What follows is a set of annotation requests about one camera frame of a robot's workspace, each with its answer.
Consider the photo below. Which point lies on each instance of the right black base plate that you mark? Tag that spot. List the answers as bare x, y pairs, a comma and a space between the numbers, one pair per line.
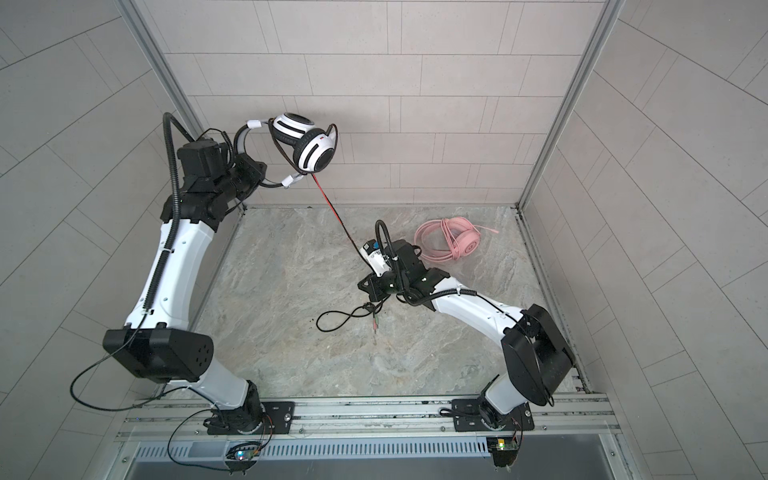
466, 416

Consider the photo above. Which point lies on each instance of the pink headphones with cable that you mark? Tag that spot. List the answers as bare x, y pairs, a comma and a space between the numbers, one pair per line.
460, 235

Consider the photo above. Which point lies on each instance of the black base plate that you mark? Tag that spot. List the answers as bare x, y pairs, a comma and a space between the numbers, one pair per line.
466, 416
268, 417

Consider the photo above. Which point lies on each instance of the white black headphones with cable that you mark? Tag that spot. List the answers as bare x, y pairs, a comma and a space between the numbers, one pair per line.
307, 148

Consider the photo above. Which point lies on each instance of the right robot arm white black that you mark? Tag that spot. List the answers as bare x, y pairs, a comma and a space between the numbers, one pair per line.
537, 356

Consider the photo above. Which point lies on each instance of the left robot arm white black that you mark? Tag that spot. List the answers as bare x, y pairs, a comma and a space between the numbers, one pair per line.
156, 342

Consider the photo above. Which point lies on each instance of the right circuit board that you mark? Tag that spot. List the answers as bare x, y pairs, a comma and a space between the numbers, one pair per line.
503, 450

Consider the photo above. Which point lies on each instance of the circuit board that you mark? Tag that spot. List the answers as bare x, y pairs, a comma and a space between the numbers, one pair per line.
241, 457
503, 450

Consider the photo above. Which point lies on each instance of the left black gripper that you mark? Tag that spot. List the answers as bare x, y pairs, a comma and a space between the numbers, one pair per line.
244, 165

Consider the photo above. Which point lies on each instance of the aluminium mounting rail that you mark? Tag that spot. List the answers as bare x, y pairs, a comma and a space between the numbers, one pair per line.
370, 417

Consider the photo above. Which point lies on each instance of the left circuit board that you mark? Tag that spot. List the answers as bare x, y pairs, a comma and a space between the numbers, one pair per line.
241, 457

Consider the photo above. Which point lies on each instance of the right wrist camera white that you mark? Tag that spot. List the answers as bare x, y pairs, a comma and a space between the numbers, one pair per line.
373, 255

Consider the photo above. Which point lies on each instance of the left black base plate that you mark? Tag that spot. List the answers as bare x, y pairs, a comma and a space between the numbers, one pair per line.
268, 417

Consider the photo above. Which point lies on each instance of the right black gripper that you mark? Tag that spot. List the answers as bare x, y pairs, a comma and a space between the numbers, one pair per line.
376, 291

